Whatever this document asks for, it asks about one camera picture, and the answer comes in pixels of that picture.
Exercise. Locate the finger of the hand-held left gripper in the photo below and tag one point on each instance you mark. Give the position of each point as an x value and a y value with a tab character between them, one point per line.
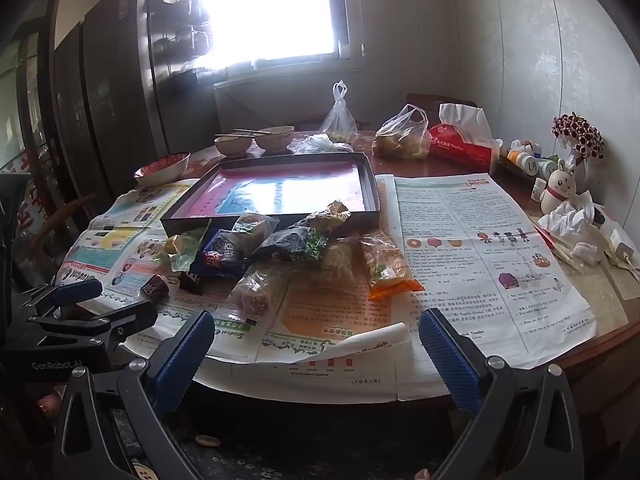
75	291
120	320

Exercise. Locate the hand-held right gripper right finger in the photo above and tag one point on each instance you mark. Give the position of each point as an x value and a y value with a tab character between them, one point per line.
450	360

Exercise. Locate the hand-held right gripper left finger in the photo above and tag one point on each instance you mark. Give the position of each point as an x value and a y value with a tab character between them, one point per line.
185	355

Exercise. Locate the yellow green snack packet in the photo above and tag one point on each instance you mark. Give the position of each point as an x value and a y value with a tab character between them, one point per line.
180	252

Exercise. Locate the clear plastic snack packet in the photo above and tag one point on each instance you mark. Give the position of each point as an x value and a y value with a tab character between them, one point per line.
255	292

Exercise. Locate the blue cookie packet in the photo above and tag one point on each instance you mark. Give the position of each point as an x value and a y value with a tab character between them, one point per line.
220	257

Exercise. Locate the orange edged snack packet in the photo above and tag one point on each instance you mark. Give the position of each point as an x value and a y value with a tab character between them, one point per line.
385	265

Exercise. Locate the clear shredded snack packet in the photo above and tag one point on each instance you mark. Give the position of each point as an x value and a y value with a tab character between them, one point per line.
342	262

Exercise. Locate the clear packet with green label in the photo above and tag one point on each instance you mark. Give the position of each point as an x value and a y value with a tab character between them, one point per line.
252	225

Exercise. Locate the dark green seaweed packet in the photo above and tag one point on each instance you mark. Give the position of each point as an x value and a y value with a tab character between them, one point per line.
295	244

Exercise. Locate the gold foil snack packet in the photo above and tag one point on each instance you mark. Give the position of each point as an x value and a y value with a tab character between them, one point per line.
325	215

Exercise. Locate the dark shallow cardboard box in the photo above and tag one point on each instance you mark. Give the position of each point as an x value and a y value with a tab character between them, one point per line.
300	157

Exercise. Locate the small dark red candy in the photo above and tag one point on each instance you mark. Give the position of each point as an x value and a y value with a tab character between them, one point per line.
155	287

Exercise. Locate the small black candy packet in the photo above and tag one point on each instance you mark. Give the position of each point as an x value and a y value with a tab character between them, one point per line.
192	281

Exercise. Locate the curved back wooden chair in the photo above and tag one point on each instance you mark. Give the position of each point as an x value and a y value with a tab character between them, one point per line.
65	215

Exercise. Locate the small round beige disc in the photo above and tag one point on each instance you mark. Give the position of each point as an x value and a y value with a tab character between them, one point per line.
206	441

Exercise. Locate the colourful newspaper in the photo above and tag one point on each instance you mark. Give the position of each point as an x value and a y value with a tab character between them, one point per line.
125	200

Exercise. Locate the white text newspaper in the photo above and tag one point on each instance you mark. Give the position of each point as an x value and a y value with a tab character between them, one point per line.
450	220

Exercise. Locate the red patterned bowl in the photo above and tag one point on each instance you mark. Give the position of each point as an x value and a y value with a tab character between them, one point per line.
162	167

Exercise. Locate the crumpled white tissue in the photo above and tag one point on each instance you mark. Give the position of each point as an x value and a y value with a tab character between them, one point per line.
570	225

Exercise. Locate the white rabbit figurine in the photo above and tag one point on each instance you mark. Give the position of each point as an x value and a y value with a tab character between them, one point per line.
555	195

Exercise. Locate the white charger plug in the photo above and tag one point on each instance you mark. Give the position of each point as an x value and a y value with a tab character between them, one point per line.
620	247

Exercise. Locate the white ceramic bowl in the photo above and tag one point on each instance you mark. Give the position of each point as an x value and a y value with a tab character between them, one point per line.
275	141
232	146

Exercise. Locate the wooden chopstick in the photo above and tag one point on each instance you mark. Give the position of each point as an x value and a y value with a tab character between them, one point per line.
252	133
225	135

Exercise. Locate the red tissue pack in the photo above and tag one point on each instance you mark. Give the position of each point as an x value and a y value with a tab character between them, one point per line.
460	147

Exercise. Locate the row of small medicine bottles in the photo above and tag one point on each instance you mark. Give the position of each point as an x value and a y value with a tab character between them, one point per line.
530	160

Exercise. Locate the plastic bag of yellow food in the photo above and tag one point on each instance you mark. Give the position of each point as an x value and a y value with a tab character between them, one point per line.
400	140

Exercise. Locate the crumpled clear plastic bag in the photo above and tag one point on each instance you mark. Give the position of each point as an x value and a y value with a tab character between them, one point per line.
320	145

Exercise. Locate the dried flower bunch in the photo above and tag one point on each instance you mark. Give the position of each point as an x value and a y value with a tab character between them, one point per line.
577	132

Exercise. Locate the wooden chair with slotted back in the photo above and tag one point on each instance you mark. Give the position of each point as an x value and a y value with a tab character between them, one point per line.
425	100

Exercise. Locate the tall knotted clear plastic bag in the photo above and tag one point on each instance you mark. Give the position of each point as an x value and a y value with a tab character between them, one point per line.
340	120

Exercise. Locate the dark storage rack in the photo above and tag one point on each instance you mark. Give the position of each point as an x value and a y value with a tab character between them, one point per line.
185	30

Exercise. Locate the small jar on sill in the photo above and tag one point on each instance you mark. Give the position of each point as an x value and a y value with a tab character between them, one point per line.
344	49

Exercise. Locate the bright window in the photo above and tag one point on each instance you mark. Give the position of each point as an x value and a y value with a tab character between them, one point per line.
280	5

